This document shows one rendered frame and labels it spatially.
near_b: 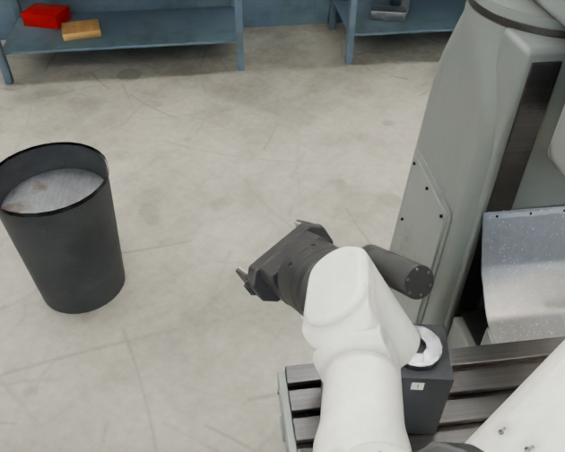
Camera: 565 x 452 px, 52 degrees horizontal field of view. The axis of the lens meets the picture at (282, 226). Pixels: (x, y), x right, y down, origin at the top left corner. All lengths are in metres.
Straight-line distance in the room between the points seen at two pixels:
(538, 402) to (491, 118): 1.01
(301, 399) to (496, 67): 0.80
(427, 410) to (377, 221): 2.03
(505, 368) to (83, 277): 1.78
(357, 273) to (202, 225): 2.54
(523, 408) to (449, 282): 1.25
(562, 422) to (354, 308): 0.20
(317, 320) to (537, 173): 0.99
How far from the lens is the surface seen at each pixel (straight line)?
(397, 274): 0.57
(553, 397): 0.37
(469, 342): 1.64
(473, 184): 1.40
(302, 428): 1.18
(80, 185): 2.59
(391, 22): 4.73
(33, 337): 2.73
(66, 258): 2.47
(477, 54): 1.37
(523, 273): 1.51
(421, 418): 1.15
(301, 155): 3.50
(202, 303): 2.65
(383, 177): 3.38
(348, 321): 0.49
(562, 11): 1.24
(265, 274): 0.70
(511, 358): 1.35
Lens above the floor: 2.00
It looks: 42 degrees down
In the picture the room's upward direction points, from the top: straight up
